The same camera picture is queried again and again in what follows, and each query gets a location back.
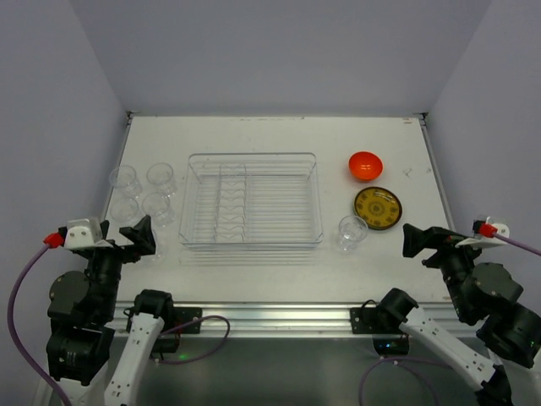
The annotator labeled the brown patterned plate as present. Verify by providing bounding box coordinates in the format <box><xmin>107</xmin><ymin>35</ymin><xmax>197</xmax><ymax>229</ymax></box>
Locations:
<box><xmin>353</xmin><ymin>186</ymin><xmax>403</xmax><ymax>231</ymax></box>

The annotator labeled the clear plastic dish tray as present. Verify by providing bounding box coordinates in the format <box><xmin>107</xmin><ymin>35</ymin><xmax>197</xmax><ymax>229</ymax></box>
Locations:
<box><xmin>178</xmin><ymin>152</ymin><xmax>324</xmax><ymax>250</ymax></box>

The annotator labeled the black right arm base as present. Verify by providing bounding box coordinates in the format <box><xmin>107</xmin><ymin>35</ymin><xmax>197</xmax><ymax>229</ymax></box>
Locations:
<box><xmin>349</xmin><ymin>299</ymin><xmax>410</xmax><ymax>357</ymax></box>

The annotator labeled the orange plastic bowl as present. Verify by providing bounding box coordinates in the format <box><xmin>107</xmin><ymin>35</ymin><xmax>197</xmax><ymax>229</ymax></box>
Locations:
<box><xmin>348</xmin><ymin>151</ymin><xmax>384</xmax><ymax>182</ymax></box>

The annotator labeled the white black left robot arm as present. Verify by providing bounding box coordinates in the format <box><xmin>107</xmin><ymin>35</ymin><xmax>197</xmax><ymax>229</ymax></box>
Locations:
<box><xmin>46</xmin><ymin>215</ymin><xmax>173</xmax><ymax>405</ymax></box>

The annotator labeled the clear glass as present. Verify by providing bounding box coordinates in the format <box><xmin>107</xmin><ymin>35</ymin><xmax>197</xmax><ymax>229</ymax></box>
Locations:
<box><xmin>338</xmin><ymin>215</ymin><xmax>369</xmax><ymax>251</ymax></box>
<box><xmin>109</xmin><ymin>165</ymin><xmax>143</xmax><ymax>199</ymax></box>
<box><xmin>109</xmin><ymin>197</ymin><xmax>141</xmax><ymax>227</ymax></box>
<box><xmin>146</xmin><ymin>162</ymin><xmax>178</xmax><ymax>196</ymax></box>
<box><xmin>150</xmin><ymin>230</ymin><xmax>164</xmax><ymax>262</ymax></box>
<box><xmin>142</xmin><ymin>192</ymin><xmax>174</xmax><ymax>228</ymax></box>

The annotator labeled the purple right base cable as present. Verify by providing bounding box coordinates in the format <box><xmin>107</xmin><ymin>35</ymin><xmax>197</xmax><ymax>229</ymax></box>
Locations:
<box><xmin>358</xmin><ymin>357</ymin><xmax>456</xmax><ymax>406</ymax></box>

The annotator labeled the aluminium mounting rail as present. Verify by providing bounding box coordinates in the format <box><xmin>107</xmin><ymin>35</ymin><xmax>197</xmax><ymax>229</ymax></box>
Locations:
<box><xmin>106</xmin><ymin>301</ymin><xmax>483</xmax><ymax>338</ymax></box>

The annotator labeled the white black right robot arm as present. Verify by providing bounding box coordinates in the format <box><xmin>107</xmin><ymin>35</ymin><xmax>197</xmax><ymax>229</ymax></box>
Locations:
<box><xmin>373</xmin><ymin>219</ymin><xmax>540</xmax><ymax>405</ymax></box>

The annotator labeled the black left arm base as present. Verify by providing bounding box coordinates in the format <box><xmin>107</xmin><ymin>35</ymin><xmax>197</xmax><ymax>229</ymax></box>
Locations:
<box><xmin>150</xmin><ymin>306</ymin><xmax>203</xmax><ymax>359</ymax></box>

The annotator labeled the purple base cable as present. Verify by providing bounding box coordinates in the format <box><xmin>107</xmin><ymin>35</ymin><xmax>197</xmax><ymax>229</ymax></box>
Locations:
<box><xmin>358</xmin><ymin>357</ymin><xmax>456</xmax><ymax>406</ymax></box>
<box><xmin>154</xmin><ymin>315</ymin><xmax>232</xmax><ymax>366</ymax></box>

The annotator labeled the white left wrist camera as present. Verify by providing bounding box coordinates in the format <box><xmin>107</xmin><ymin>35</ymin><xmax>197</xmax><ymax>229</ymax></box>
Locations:
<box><xmin>64</xmin><ymin>217</ymin><xmax>112</xmax><ymax>251</ymax></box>

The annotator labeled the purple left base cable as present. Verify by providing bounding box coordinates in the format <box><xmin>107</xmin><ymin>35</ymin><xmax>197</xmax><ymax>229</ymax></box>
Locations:
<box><xmin>154</xmin><ymin>315</ymin><xmax>232</xmax><ymax>366</ymax></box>

